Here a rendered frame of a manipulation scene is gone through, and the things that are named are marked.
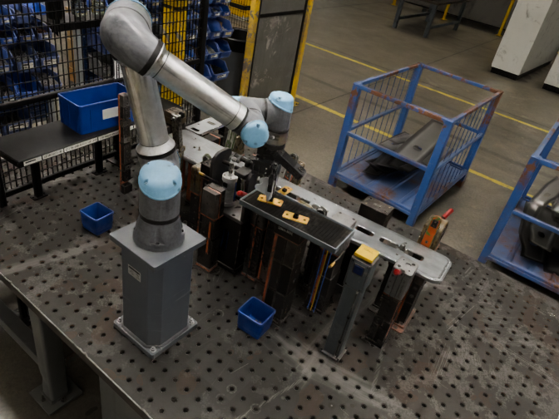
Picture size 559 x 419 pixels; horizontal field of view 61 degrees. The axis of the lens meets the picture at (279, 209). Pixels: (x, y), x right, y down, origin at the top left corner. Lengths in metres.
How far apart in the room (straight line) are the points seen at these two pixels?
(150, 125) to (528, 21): 8.38
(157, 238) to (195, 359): 0.47
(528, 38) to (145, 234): 8.48
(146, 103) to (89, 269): 0.84
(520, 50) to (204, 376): 8.46
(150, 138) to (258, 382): 0.84
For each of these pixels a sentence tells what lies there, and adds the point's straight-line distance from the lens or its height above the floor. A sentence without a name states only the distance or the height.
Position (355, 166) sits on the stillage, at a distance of 4.20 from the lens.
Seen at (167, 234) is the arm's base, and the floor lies 1.16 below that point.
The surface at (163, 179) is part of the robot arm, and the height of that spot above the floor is 1.32.
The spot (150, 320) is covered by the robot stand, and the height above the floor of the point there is 0.84.
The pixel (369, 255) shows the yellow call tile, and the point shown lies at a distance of 1.47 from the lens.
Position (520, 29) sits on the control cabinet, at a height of 0.79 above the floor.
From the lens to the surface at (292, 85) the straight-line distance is 5.58.
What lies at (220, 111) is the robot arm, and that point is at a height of 1.53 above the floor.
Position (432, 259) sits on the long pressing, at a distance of 1.84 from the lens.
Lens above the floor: 2.02
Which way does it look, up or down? 33 degrees down
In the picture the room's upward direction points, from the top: 11 degrees clockwise
